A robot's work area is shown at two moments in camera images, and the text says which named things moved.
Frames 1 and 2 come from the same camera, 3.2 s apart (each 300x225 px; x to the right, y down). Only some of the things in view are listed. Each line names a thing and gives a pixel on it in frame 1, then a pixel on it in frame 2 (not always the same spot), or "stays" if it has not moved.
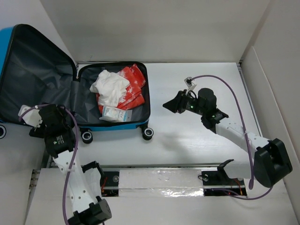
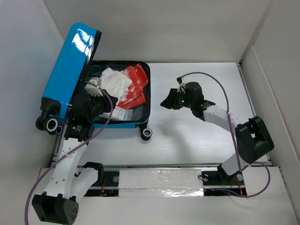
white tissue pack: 116,114 stays
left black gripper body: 42,129 to 100,104
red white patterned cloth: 134,96 stays
